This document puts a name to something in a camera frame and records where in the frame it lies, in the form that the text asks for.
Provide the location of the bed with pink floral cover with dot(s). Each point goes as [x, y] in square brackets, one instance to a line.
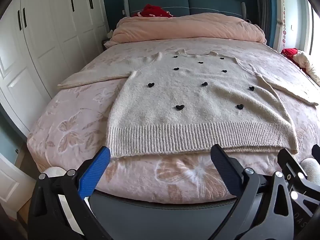
[75, 120]

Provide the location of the person's right leg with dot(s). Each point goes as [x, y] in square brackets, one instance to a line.
[311, 166]

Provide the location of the dark nightstand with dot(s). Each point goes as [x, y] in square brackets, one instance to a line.
[105, 46]

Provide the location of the red cloth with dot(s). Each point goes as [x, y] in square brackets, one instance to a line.
[288, 53]

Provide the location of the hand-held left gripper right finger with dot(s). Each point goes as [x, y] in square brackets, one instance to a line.
[225, 171]

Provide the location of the cream crumpled cloth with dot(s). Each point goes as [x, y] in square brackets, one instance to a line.
[306, 62]

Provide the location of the red pillow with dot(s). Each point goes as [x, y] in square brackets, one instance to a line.
[152, 11]

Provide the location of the white panelled door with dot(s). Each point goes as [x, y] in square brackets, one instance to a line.
[11, 180]

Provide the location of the cream sweater with black hearts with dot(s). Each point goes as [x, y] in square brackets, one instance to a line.
[195, 105]

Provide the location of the dark blue curtain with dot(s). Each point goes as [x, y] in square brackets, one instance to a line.
[266, 12]

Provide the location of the white patterned fabric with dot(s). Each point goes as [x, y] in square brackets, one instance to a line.
[55, 171]

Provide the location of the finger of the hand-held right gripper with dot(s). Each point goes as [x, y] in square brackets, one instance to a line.
[317, 153]
[287, 160]

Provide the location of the dark grey bed frame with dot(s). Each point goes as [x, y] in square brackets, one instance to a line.
[162, 220]

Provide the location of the white wardrobe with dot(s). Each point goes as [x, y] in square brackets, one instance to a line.
[50, 42]

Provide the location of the pink duvet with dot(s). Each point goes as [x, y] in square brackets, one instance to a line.
[190, 28]

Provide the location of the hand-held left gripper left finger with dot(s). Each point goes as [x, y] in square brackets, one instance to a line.
[95, 172]

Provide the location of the window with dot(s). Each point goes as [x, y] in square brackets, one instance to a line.
[313, 27]

